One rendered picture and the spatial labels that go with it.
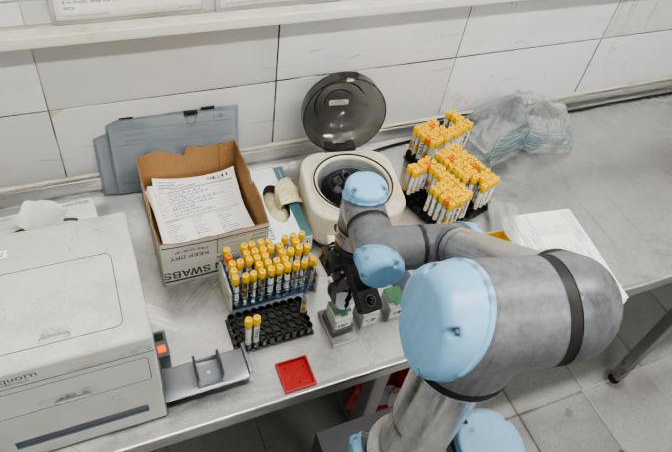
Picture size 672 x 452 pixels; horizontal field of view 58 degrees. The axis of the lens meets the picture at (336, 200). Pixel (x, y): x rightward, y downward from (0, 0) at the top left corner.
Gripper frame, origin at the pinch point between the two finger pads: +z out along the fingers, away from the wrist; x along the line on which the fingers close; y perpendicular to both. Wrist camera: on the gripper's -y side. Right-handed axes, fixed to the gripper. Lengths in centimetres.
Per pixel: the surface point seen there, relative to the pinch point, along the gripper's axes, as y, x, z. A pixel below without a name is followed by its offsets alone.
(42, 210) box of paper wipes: 45, 53, 0
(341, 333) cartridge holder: -1.5, 0.3, 7.5
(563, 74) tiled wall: 53, -100, -5
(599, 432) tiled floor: -26, -105, 97
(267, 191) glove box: 40.8, 2.1, 4.8
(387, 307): -0.2, -11.2, 5.2
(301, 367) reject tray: -5.0, 10.9, 9.4
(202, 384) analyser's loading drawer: -4.0, 31.3, 4.5
